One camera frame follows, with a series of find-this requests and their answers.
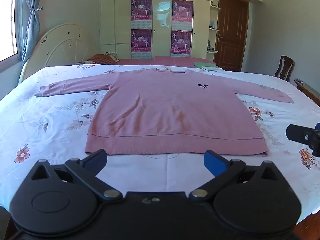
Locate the blue curtain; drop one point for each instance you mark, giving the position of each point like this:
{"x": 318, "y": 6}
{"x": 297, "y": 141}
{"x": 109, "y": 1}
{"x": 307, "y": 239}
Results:
{"x": 31, "y": 30}

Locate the pink long-sleeved sweater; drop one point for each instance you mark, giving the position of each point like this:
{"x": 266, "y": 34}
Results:
{"x": 162, "y": 105}

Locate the orange striped pillow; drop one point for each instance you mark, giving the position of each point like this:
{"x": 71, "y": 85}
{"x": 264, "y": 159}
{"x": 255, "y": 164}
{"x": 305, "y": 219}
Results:
{"x": 101, "y": 58}

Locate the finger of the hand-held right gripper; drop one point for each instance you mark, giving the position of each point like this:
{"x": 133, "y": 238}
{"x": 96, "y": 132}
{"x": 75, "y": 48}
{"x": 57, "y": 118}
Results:
{"x": 298, "y": 133}

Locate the brown wooden chair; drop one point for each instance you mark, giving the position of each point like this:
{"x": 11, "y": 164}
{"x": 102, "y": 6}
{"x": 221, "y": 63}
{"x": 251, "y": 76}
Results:
{"x": 285, "y": 66}

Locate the floral white bedsheet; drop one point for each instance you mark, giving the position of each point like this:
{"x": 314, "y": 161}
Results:
{"x": 50, "y": 130}

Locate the brown wooden door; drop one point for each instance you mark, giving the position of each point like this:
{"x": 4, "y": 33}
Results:
{"x": 231, "y": 35}

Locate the floral pillow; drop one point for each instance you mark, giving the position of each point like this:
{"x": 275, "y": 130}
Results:
{"x": 113, "y": 55}

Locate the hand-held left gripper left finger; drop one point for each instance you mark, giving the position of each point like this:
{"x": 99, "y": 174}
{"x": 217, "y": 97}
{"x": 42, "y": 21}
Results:
{"x": 96, "y": 161}

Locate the pink checked bedsheet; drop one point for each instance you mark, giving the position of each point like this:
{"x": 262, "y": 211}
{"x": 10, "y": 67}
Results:
{"x": 162, "y": 60}

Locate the window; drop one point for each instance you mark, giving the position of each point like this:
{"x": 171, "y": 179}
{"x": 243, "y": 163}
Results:
{"x": 7, "y": 17}

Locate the green folded cloth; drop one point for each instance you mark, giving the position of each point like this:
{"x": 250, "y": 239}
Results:
{"x": 206, "y": 65}

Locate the cream corner shelves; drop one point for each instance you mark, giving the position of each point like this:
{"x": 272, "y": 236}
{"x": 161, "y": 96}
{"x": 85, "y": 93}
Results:
{"x": 213, "y": 28}

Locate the wooden furniture frame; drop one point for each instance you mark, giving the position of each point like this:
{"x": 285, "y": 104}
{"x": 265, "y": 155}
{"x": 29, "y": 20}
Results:
{"x": 307, "y": 87}

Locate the cream bed headboard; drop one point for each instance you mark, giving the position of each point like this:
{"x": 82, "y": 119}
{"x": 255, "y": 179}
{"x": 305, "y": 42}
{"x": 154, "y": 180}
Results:
{"x": 62, "y": 45}

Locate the cream wardrobe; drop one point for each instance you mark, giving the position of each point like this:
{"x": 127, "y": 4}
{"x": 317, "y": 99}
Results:
{"x": 115, "y": 17}

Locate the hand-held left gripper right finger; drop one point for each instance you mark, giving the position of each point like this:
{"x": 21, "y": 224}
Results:
{"x": 213, "y": 162}

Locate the purple wall poster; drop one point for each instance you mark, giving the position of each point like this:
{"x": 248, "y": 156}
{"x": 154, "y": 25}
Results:
{"x": 141, "y": 41}
{"x": 182, "y": 12}
{"x": 141, "y": 11}
{"x": 181, "y": 42}

